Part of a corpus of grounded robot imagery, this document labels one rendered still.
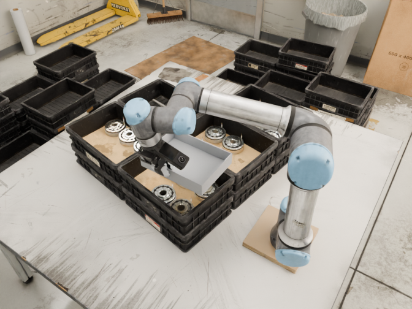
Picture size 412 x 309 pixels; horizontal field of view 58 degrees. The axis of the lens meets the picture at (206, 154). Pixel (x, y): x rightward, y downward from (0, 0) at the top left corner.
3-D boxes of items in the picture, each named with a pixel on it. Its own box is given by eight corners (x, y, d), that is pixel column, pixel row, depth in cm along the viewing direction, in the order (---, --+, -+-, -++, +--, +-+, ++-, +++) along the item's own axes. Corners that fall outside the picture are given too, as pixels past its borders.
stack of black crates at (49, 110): (80, 125, 303) (66, 76, 273) (107, 138, 291) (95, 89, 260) (39, 153, 278) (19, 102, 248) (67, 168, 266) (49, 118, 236)
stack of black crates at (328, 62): (328, 95, 335) (340, 48, 304) (314, 114, 314) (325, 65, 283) (284, 81, 352) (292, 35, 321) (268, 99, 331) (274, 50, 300)
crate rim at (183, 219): (236, 181, 152) (236, 176, 151) (183, 224, 136) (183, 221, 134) (169, 138, 172) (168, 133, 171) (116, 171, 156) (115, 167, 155)
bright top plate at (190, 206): (199, 208, 148) (198, 208, 148) (180, 223, 143) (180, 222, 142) (181, 195, 153) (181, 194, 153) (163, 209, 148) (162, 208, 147)
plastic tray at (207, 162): (231, 163, 141) (232, 152, 137) (201, 195, 128) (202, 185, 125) (173, 137, 152) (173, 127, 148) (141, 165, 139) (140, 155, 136)
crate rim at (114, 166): (169, 138, 172) (168, 133, 171) (116, 171, 156) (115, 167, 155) (116, 103, 193) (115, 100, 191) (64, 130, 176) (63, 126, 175)
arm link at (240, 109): (337, 105, 112) (179, 67, 115) (338, 129, 104) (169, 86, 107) (323, 134, 120) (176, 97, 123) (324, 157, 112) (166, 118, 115)
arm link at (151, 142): (162, 124, 112) (148, 145, 109) (166, 133, 116) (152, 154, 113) (142, 117, 115) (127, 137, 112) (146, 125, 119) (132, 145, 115)
